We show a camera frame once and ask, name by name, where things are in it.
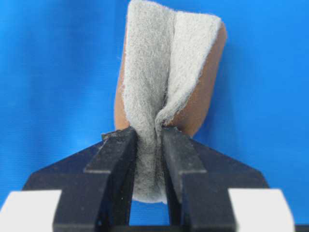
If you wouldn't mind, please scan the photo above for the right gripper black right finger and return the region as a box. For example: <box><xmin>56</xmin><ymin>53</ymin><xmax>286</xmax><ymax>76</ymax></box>
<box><xmin>162</xmin><ymin>127</ymin><xmax>268</xmax><ymax>232</ymax></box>

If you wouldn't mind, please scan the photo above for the orange and white sponge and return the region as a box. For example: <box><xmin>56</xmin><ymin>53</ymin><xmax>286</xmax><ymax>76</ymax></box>
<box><xmin>114</xmin><ymin>0</ymin><xmax>227</xmax><ymax>203</ymax></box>

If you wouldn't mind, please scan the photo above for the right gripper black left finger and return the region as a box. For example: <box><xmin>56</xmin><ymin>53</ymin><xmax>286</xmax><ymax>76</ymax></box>
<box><xmin>21</xmin><ymin>127</ymin><xmax>138</xmax><ymax>232</ymax></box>

